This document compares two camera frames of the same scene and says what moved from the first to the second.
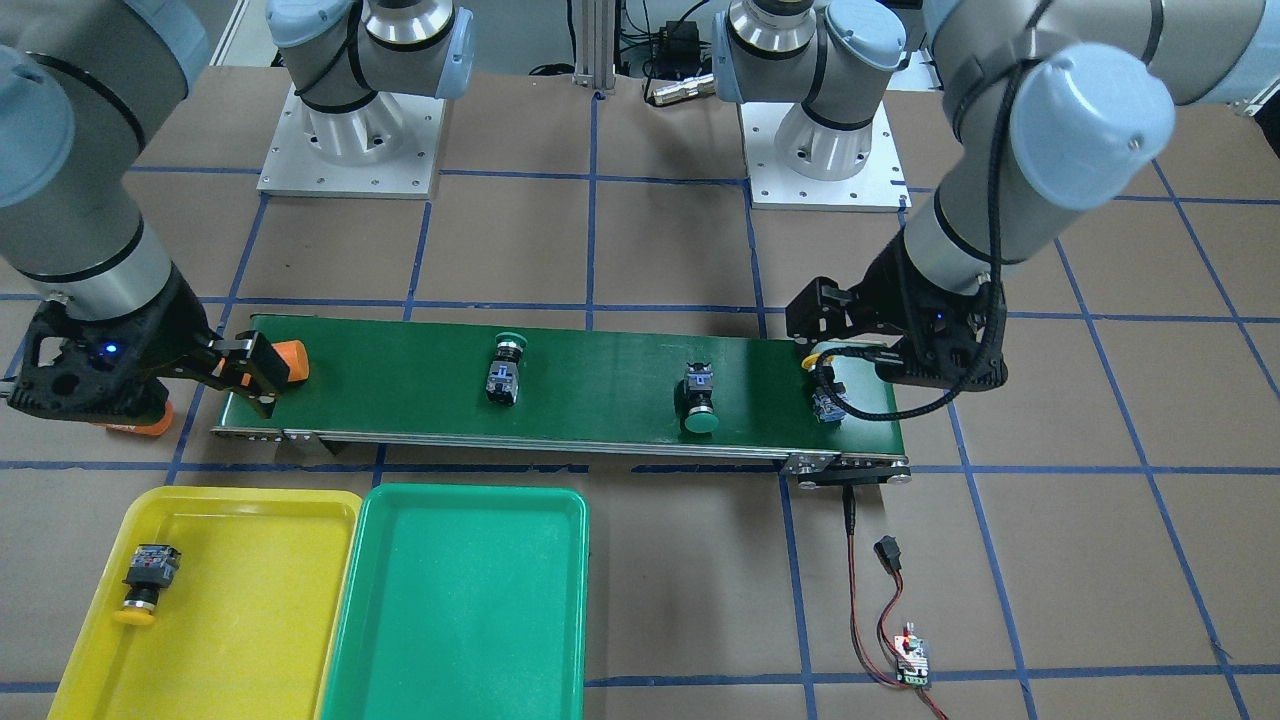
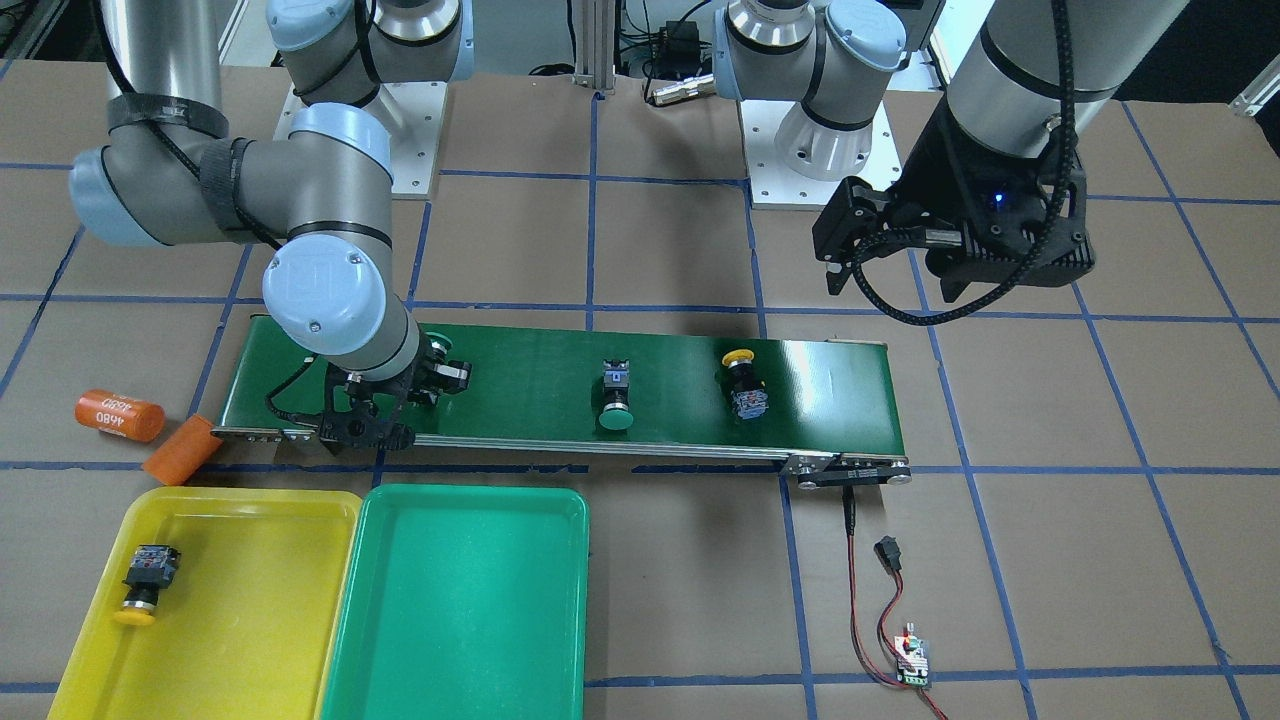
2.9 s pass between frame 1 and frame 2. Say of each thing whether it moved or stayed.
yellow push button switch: stayed
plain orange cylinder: moved
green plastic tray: stayed
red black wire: stayed
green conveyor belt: stayed
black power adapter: stayed
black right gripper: moved
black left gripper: moved
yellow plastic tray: stayed
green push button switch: moved
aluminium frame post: stayed
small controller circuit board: stayed
